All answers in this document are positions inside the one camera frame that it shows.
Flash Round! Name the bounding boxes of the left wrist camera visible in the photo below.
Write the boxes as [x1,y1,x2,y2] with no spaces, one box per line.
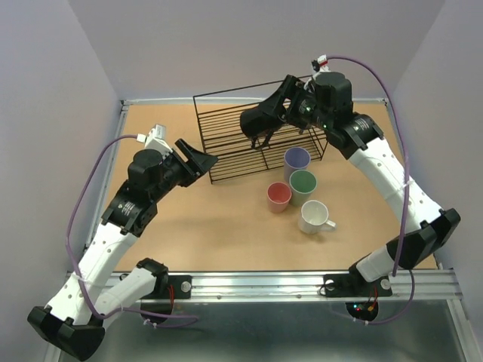
[137,124,171,154]

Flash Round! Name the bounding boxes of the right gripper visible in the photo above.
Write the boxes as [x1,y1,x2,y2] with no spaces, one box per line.
[257,74,332,132]

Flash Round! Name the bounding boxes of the purple cup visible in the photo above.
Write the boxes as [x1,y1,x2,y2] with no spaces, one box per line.
[284,147,311,183]

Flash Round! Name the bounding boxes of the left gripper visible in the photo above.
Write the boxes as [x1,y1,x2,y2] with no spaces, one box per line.
[151,138,219,202]

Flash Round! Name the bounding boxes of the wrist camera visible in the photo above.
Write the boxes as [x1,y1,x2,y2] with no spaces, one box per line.
[311,54,330,75]
[137,124,171,154]

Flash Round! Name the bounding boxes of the black mug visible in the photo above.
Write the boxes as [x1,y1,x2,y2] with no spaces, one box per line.
[239,107,278,150]

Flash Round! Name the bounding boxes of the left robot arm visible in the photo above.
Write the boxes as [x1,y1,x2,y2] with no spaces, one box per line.
[27,138,218,361]

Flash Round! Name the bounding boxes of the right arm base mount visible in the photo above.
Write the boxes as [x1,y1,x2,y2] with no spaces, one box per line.
[318,273,392,298]

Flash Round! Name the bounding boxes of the green cup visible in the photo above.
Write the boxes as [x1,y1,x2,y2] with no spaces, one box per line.
[289,170,318,207]

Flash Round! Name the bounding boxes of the aluminium front rail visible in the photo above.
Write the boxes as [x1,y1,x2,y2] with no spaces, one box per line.
[169,269,463,304]

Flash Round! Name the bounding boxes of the red cup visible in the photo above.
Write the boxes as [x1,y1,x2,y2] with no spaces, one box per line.
[266,182,292,213]

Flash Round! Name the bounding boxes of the white mug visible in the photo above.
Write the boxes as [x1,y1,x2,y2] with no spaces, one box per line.
[298,200,337,235]

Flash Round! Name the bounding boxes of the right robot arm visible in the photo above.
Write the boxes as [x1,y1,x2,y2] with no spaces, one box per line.
[245,72,461,294]

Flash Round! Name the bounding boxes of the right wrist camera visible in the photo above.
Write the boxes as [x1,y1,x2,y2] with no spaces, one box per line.
[311,54,330,75]

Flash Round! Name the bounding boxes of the black wire dish rack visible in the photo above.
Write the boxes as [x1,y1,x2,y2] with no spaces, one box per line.
[192,80,328,183]

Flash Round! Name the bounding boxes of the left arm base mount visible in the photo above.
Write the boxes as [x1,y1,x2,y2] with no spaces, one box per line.
[143,274,192,300]

